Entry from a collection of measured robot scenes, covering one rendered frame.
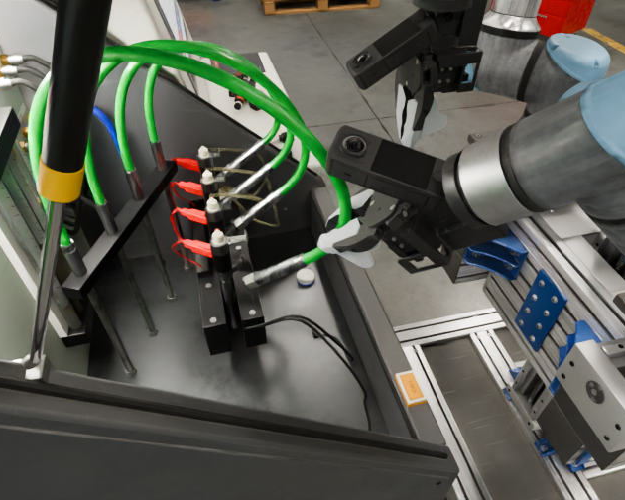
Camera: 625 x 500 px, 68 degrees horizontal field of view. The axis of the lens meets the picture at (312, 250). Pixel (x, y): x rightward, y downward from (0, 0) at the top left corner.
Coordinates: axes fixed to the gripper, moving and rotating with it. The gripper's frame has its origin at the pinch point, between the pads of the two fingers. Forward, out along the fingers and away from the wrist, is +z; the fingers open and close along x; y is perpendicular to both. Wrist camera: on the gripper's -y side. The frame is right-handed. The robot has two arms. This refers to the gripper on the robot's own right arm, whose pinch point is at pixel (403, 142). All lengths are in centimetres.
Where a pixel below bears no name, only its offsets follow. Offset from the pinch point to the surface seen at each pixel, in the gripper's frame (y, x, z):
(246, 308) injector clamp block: -26.4, -4.5, 24.9
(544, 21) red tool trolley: 264, 296, 99
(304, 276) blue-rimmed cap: -12.5, 12.1, 38.4
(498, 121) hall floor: 168, 193, 123
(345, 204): -14.5, -16.9, -4.3
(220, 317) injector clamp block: -30.8, -5.5, 24.9
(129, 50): -33.3, -8.8, -19.8
